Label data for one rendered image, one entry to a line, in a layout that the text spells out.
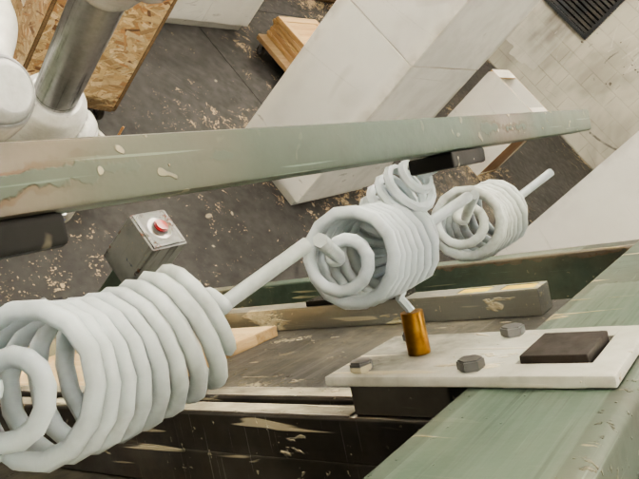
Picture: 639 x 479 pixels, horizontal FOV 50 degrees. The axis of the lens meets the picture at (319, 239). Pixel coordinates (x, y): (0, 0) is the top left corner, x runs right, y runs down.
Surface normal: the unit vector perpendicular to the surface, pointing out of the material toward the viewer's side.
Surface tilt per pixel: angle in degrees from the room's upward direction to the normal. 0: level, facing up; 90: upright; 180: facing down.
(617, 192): 90
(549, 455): 58
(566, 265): 90
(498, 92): 90
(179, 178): 32
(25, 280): 0
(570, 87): 90
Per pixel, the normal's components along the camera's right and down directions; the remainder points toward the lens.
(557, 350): -0.20, -0.98
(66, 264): 0.57, -0.62
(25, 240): 0.80, -0.12
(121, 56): 0.41, 0.78
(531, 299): -0.57, 0.17
